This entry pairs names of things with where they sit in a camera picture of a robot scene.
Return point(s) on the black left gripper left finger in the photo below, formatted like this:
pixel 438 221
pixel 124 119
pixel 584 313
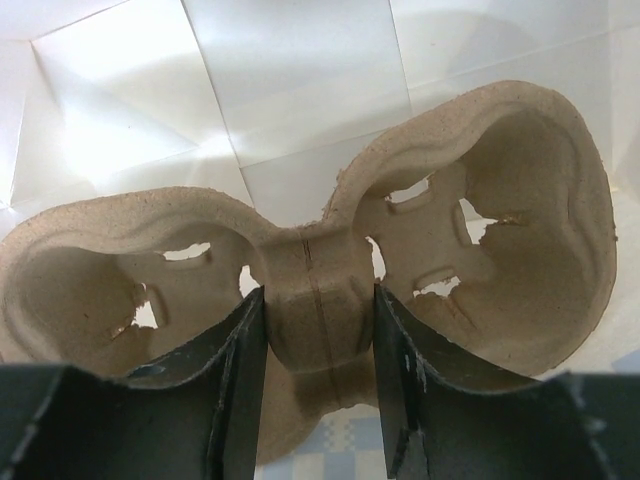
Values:
pixel 192 413

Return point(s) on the checkered paper takeout bag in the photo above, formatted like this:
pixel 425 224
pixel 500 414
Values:
pixel 268 101

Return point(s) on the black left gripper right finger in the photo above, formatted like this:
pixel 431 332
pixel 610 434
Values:
pixel 447 414

